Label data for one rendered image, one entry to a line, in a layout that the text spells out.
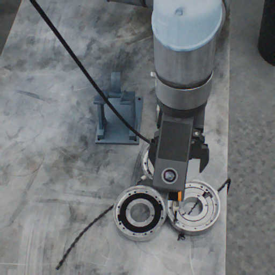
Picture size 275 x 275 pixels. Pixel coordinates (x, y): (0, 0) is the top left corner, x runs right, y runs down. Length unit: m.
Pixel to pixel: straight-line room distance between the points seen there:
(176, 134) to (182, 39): 0.15
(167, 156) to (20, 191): 0.44
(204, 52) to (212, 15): 0.05
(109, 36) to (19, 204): 0.50
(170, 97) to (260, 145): 1.33
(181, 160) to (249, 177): 1.21
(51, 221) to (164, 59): 0.49
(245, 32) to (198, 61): 1.76
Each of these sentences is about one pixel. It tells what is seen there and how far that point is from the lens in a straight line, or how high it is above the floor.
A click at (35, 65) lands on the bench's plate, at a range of 1.08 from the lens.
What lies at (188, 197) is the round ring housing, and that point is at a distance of 0.80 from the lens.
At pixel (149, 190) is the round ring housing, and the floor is 0.83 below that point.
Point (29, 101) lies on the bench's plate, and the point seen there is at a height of 0.80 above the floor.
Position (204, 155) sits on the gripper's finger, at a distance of 0.62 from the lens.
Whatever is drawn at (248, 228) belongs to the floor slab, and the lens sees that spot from 1.66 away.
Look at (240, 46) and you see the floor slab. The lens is 2.14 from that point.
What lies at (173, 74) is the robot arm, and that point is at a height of 1.20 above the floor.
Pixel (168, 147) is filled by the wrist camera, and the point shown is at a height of 1.09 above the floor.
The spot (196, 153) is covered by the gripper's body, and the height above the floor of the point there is 1.03.
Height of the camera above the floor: 1.57
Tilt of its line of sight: 60 degrees down
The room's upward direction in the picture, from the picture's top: 10 degrees counter-clockwise
